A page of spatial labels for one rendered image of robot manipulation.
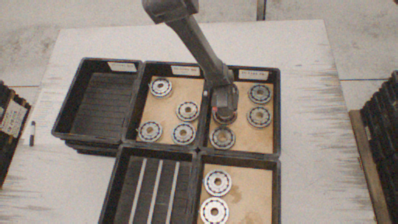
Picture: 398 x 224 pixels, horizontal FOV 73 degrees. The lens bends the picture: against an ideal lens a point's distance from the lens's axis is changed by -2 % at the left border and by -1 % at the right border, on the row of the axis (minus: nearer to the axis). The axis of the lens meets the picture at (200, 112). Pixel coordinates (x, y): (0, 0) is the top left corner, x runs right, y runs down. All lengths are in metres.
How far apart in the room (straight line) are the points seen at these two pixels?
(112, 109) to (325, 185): 0.98
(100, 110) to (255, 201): 0.77
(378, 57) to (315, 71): 1.26
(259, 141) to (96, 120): 0.72
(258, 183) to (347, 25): 2.09
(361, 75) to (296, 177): 1.48
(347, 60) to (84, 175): 2.17
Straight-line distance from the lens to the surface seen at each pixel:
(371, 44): 2.81
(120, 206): 1.12
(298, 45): 1.63
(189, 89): 1.26
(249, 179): 1.08
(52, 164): 1.46
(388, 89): 1.89
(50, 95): 1.66
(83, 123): 1.32
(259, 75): 1.22
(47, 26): 3.26
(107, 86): 1.37
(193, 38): 0.71
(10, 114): 2.12
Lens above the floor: 1.87
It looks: 61 degrees down
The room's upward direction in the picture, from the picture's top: 9 degrees counter-clockwise
